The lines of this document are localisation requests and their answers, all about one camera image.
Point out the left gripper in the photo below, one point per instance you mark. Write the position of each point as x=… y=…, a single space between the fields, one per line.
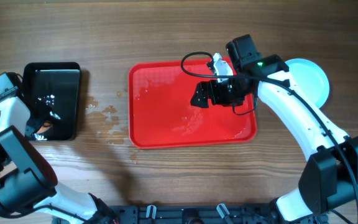
x=33 y=127

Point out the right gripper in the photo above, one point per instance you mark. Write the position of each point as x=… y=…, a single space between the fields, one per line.
x=210 y=94

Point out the light blue plate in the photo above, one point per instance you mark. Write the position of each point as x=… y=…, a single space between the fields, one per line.
x=311 y=78

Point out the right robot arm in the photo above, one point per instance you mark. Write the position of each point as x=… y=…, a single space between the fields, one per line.
x=330 y=177

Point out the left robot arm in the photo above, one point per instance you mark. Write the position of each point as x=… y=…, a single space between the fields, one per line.
x=28 y=184

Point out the red plastic tray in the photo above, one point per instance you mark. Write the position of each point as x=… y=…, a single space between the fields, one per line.
x=161 y=115

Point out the black water basin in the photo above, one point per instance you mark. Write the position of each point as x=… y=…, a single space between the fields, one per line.
x=53 y=89

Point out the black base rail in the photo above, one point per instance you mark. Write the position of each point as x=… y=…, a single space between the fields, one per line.
x=246 y=214

